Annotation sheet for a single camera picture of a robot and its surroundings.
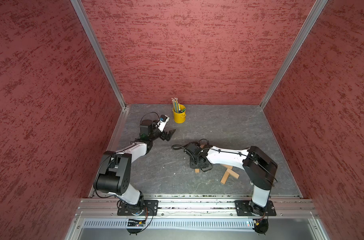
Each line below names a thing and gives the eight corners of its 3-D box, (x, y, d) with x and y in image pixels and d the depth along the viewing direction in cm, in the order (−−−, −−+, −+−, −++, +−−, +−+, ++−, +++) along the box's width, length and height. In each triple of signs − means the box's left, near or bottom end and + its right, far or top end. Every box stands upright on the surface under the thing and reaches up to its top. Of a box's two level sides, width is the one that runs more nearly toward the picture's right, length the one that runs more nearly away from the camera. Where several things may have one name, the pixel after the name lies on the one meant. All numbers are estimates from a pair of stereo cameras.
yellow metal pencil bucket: (176, 125, 110) (175, 116, 102) (172, 116, 116) (171, 107, 108) (188, 121, 113) (188, 111, 105) (183, 112, 118) (183, 103, 110)
